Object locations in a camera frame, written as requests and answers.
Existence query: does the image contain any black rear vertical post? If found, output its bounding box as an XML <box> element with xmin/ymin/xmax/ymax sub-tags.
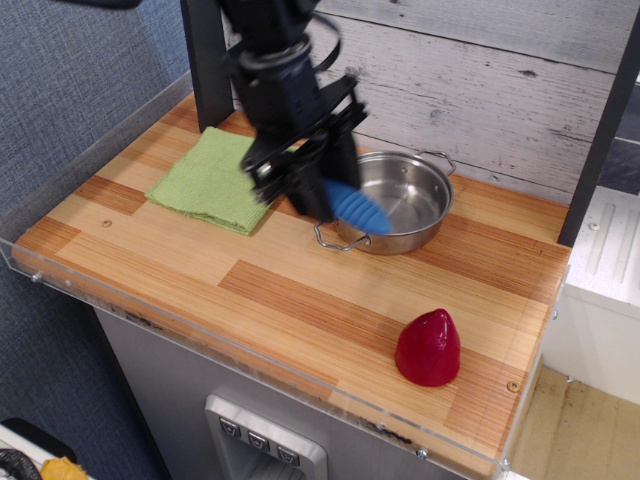
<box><xmin>180</xmin><ymin>0</ymin><xmax>234</xmax><ymax>131</ymax></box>

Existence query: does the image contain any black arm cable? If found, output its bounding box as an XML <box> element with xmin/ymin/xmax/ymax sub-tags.
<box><xmin>310</xmin><ymin>11</ymin><xmax>344</xmax><ymax>72</ymax></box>

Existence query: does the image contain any red plastic strawberry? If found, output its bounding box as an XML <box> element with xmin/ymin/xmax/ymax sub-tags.
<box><xmin>394</xmin><ymin>309</ymin><xmax>461</xmax><ymax>387</ymax></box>

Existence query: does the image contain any silver dispenser button panel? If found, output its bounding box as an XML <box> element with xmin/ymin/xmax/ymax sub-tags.
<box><xmin>205</xmin><ymin>394</ymin><xmax>329</xmax><ymax>479</ymax></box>

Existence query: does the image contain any black vertical post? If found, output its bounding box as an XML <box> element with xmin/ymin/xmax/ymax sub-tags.
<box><xmin>180</xmin><ymin>0</ymin><xmax>234</xmax><ymax>131</ymax></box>
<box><xmin>557</xmin><ymin>11</ymin><xmax>639</xmax><ymax>247</ymax></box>

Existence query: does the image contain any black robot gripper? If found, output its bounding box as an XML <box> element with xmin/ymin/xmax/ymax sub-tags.
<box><xmin>230</xmin><ymin>43</ymin><xmax>366</xmax><ymax>222</ymax></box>

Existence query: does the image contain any black coiled cable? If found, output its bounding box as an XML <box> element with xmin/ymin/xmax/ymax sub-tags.
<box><xmin>0</xmin><ymin>447</ymin><xmax>43</xmax><ymax>480</ymax></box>

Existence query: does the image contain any blue handled metal fork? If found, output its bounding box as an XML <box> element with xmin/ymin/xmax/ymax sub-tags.
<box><xmin>323</xmin><ymin>178</ymin><xmax>392</xmax><ymax>235</ymax></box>

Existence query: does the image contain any grey toy fridge cabinet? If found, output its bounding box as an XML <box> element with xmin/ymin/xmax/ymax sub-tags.
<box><xmin>97</xmin><ymin>311</ymin><xmax>454</xmax><ymax>479</ymax></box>

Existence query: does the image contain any green folded cloth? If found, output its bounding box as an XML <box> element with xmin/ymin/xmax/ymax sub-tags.
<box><xmin>145</xmin><ymin>127</ymin><xmax>268</xmax><ymax>236</ymax></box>

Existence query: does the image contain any stainless steel pot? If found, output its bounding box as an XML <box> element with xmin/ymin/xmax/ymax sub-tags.
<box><xmin>314</xmin><ymin>150</ymin><xmax>456</xmax><ymax>255</ymax></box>

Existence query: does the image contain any white toy sink counter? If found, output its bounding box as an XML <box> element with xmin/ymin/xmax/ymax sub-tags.
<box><xmin>542</xmin><ymin>187</ymin><xmax>639</xmax><ymax>404</ymax></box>

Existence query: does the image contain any clear acrylic table guard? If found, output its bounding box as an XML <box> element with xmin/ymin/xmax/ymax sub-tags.
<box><xmin>12</xmin><ymin>99</ymin><xmax>569</xmax><ymax>479</ymax></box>

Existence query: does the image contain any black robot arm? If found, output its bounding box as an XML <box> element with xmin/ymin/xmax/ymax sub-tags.
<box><xmin>221</xmin><ymin>1</ymin><xmax>366</xmax><ymax>222</ymax></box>

